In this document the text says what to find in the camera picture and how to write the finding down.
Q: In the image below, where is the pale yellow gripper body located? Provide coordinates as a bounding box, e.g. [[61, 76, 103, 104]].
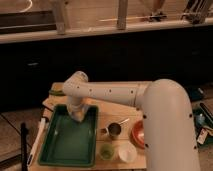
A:
[[68, 107, 85, 122]]

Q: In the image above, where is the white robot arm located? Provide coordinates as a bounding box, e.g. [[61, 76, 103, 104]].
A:
[[63, 71, 201, 171]]

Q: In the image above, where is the green plastic tray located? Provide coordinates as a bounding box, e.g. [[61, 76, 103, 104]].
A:
[[38, 105, 98, 168]]

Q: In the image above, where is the metal measuring cup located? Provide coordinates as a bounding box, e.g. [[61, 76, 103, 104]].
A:
[[100, 119, 129, 139]]

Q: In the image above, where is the green plastic cup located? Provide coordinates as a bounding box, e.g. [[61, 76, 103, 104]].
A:
[[98, 143, 115, 161]]

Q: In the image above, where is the black pole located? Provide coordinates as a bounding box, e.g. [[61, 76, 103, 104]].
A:
[[21, 123, 28, 171]]

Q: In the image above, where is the orange bowl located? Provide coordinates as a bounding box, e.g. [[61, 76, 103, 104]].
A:
[[131, 120, 144, 148]]

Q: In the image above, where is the white plastic cup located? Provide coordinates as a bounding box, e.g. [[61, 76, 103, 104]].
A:
[[118, 143, 137, 163]]

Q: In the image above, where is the green bin with items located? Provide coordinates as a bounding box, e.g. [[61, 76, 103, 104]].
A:
[[193, 103, 213, 148]]

